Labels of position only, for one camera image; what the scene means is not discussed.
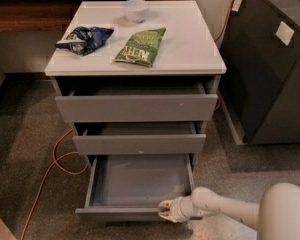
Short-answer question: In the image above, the white bowl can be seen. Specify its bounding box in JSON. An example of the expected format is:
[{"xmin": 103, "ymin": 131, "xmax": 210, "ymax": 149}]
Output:
[{"xmin": 123, "ymin": 0, "xmax": 149, "ymax": 23}]

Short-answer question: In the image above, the grey middle drawer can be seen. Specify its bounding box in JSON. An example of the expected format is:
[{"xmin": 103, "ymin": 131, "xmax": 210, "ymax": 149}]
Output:
[{"xmin": 73, "ymin": 122, "xmax": 206, "ymax": 155}]

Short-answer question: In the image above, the grey top drawer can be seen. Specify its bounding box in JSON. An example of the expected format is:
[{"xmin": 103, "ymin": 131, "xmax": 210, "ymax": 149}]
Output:
[{"xmin": 56, "ymin": 83, "xmax": 217, "ymax": 122}]

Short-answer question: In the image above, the grey drawer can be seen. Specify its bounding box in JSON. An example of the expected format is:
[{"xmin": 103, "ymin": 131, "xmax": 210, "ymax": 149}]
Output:
[
  {"xmin": 73, "ymin": 122, "xmax": 206, "ymax": 155},
  {"xmin": 76, "ymin": 154, "xmax": 194, "ymax": 222},
  {"xmin": 56, "ymin": 83, "xmax": 217, "ymax": 122}
]

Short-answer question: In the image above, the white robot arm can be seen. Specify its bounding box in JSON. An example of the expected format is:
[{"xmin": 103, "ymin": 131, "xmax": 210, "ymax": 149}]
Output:
[{"xmin": 158, "ymin": 183, "xmax": 300, "ymax": 240}]

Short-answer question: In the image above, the green chip bag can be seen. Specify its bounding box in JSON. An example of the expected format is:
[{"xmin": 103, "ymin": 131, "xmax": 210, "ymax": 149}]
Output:
[{"xmin": 114, "ymin": 27, "xmax": 166, "ymax": 67}]

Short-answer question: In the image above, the white tag on cable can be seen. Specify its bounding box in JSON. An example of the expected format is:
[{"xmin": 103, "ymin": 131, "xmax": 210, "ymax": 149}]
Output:
[{"xmin": 232, "ymin": 0, "xmax": 242, "ymax": 12}]

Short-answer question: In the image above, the dark grey bin cabinet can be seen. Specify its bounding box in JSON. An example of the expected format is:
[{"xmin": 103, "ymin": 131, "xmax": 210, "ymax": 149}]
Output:
[{"xmin": 221, "ymin": 0, "xmax": 300, "ymax": 144}]

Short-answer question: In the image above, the white label on cabinet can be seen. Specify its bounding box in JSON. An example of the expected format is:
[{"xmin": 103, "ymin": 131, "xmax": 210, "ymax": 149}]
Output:
[{"xmin": 276, "ymin": 21, "xmax": 295, "ymax": 46}]

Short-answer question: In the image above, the grey bottom drawer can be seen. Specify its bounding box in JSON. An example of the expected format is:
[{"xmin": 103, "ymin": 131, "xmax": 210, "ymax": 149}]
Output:
[{"xmin": 76, "ymin": 154, "xmax": 194, "ymax": 222}]

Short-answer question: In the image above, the blue crumpled chip bag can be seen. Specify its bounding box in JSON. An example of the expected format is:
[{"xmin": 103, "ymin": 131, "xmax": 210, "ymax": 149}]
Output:
[{"xmin": 55, "ymin": 26, "xmax": 114, "ymax": 56}]

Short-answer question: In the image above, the orange extension cable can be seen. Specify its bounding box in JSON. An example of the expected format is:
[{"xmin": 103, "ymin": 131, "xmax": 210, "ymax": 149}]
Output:
[{"xmin": 19, "ymin": 128, "xmax": 89, "ymax": 240}]

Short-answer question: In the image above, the grey three-drawer cabinet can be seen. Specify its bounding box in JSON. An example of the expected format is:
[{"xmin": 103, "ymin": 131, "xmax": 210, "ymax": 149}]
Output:
[{"xmin": 44, "ymin": 0, "xmax": 227, "ymax": 182}]

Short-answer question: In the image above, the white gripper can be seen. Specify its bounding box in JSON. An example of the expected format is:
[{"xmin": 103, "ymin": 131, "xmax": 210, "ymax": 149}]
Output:
[{"xmin": 158, "ymin": 196, "xmax": 198, "ymax": 223}]

